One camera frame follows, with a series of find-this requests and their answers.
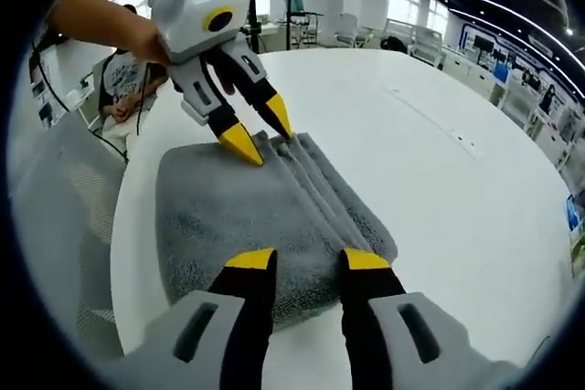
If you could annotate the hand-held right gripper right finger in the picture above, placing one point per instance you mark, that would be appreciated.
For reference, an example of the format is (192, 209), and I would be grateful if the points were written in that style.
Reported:
(370, 317)

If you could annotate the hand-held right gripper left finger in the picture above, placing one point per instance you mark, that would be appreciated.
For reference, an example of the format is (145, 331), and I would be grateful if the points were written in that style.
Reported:
(247, 317)

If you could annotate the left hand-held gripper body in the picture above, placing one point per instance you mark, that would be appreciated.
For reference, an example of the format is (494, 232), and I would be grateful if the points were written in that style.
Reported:
(192, 15)

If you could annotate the grey towel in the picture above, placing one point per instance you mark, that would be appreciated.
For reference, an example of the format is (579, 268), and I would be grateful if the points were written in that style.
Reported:
(219, 207)

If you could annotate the black bag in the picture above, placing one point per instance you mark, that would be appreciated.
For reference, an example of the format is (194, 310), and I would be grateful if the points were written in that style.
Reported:
(394, 44)

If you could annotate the white mesh office chair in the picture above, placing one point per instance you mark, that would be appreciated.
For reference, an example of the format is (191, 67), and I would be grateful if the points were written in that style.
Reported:
(397, 29)

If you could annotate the grey mesh chair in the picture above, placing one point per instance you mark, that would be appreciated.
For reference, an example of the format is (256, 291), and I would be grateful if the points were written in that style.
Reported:
(59, 207)

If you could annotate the white table socket strip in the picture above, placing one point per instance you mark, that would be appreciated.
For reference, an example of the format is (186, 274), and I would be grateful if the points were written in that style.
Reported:
(457, 136)

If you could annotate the blue packet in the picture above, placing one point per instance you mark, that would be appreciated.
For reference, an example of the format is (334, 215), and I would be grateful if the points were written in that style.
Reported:
(575, 212)

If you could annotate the blue bin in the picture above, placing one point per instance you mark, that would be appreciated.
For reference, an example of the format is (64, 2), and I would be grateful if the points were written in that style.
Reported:
(501, 73)

